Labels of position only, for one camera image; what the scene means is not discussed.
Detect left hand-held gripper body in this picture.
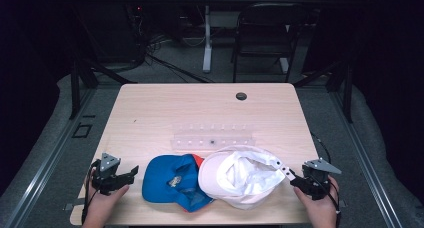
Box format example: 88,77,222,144
91,152,122,196

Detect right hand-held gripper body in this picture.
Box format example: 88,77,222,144
301,157,343,201

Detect blue and orange cap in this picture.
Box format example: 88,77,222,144
141,153,215,213

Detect white cap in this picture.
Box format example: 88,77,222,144
197,144,296,211

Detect clear acrylic rack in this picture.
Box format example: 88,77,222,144
170,122,257,152

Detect person's left hand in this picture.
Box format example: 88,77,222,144
84,167,130,222

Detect person's right hand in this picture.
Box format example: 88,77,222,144
293,176,341,228

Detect black folding chair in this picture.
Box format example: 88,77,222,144
231,2,303,84

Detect dark computer with red light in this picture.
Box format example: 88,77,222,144
124,2,148,67

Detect white desk leg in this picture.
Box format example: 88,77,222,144
202,4,213,74

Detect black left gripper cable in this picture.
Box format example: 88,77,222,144
80,159,102,224

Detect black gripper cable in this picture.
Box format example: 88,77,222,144
80,159,102,224
311,174,342,228

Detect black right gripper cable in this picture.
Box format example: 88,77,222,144
311,174,342,228

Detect black cable at table edge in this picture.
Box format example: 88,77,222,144
310,132,333,165

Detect aluminium floor rail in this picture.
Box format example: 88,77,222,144
328,91,405,228
0,87,98,228

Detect black metal frame post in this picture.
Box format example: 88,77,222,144
343,62,354,124
69,59,82,120

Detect black floor cables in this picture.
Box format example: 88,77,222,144
145,52,214,84

